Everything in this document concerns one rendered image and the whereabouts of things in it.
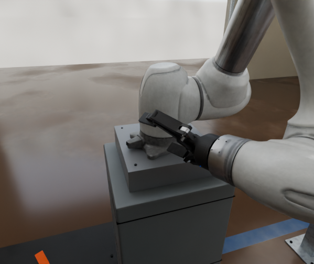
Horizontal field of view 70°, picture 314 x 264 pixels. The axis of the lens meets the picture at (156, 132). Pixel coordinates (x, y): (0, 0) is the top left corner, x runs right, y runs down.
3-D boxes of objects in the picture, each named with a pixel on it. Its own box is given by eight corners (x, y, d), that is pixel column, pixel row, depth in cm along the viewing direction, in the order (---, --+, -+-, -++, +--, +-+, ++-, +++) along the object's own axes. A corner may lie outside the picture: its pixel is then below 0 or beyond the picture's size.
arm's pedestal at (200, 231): (108, 255, 135) (90, 139, 100) (184, 234, 148) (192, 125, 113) (120, 363, 92) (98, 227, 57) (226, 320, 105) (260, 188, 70)
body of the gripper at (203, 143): (237, 152, 48) (204, 141, 55) (222, 128, 43) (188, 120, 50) (218, 180, 46) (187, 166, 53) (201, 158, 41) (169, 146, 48)
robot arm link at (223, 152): (250, 129, 38) (222, 123, 43) (223, 172, 36) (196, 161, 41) (264, 157, 44) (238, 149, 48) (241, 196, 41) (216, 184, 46)
